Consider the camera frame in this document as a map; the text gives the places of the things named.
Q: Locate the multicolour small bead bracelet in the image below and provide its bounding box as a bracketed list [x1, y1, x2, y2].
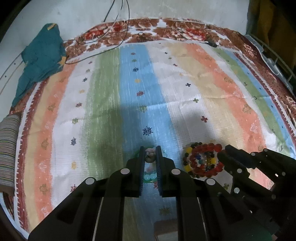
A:
[193, 150, 218, 171]

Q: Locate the dark red bead bracelet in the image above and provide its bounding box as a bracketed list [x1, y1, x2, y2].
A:
[189, 143, 225, 178]

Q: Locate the yellow and black bead bracelet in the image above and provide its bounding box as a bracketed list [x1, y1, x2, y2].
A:
[182, 141, 219, 173]

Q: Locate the light blue bead bracelet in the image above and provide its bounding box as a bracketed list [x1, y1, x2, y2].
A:
[143, 148, 160, 182]

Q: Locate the striped grey rolled pillow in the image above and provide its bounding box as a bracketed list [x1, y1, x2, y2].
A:
[1, 114, 21, 195]

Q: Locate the small black device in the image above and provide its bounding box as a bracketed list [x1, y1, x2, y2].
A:
[206, 40, 217, 48]

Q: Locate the mustard hanging garment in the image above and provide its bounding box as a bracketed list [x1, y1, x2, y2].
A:
[246, 1, 295, 71]

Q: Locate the teal cloth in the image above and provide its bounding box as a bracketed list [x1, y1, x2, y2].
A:
[11, 23, 66, 107]

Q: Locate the metal wire rack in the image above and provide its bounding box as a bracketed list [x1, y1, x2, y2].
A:
[244, 34, 295, 95]

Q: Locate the white cable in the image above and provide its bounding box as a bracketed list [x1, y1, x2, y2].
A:
[76, 0, 125, 42]

